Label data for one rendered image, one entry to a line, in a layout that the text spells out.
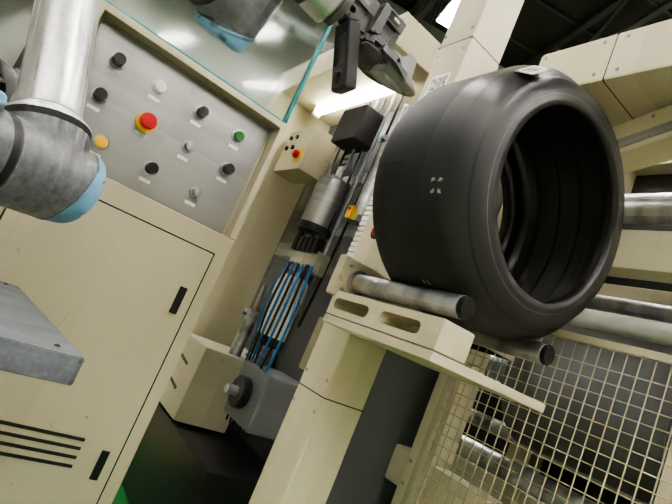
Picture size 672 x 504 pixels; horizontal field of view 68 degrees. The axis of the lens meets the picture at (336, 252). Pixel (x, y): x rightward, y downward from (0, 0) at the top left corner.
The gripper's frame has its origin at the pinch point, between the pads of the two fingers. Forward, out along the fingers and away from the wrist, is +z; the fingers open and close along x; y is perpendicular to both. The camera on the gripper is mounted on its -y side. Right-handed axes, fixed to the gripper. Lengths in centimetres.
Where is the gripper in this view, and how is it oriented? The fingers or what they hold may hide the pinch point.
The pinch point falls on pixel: (406, 94)
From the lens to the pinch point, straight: 97.4
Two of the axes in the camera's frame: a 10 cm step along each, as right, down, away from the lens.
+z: 7.0, 5.2, 4.9
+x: -5.4, -0.7, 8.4
